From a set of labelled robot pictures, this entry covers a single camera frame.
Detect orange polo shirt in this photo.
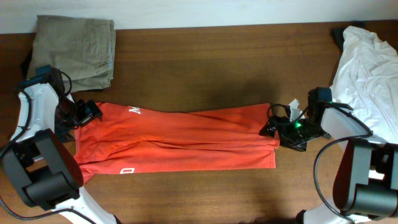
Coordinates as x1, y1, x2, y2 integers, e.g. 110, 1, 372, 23
75, 103, 279, 181

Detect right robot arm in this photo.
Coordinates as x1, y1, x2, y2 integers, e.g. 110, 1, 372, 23
259, 87, 397, 223

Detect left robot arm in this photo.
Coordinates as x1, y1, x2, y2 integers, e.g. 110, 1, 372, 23
1, 65, 120, 223

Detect folded olive green trousers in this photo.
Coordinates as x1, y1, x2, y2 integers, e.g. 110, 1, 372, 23
27, 15, 116, 92

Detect white t-shirt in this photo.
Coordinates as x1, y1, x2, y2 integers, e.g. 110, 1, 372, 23
330, 26, 397, 144

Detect black garment under white shirt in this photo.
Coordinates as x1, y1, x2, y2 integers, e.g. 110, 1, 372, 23
330, 21, 366, 53

